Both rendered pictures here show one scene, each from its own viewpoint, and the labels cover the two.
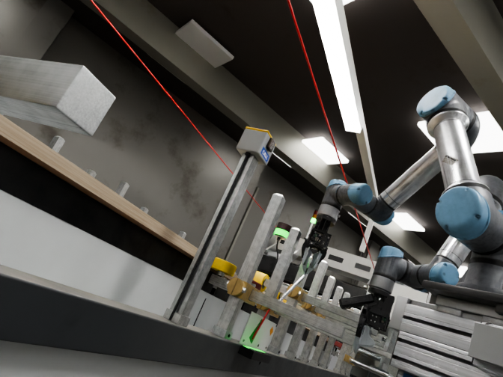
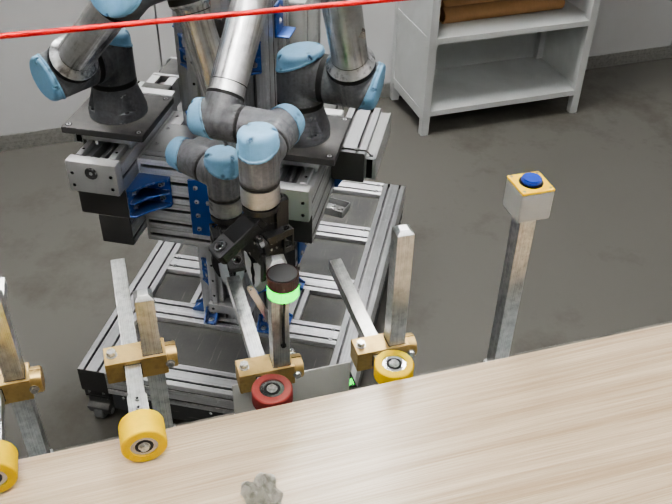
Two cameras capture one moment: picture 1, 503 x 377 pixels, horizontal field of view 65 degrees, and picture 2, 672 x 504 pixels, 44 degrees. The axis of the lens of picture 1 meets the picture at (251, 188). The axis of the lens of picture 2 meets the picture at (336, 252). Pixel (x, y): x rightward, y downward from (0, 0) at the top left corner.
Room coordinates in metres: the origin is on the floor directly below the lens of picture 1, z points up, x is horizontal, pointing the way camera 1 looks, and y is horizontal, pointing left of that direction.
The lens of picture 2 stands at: (2.24, 0.70, 2.09)
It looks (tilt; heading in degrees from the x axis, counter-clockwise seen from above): 38 degrees down; 223
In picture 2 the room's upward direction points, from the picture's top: 1 degrees clockwise
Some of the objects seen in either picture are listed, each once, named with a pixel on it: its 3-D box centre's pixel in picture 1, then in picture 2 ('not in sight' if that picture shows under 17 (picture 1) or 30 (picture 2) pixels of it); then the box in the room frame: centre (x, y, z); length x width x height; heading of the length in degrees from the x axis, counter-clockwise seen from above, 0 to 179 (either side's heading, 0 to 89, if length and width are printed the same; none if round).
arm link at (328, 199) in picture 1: (335, 195); (259, 155); (1.39, -0.30, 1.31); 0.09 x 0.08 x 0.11; 25
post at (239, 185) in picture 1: (215, 233); (510, 296); (0.98, 0.04, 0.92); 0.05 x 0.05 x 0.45; 61
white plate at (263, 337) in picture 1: (260, 333); (292, 389); (1.39, -0.22, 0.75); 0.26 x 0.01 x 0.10; 151
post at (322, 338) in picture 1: (326, 327); not in sight; (2.30, -0.71, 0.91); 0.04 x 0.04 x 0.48; 61
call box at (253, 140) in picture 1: (255, 146); (528, 198); (0.98, 0.03, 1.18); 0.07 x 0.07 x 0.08; 61
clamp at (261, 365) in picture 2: (268, 305); (270, 371); (1.45, -0.22, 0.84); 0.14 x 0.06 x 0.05; 151
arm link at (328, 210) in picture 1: (328, 214); (259, 192); (1.39, -0.30, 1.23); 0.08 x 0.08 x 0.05
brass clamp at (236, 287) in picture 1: (242, 291); (383, 349); (1.23, -0.10, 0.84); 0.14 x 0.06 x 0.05; 151
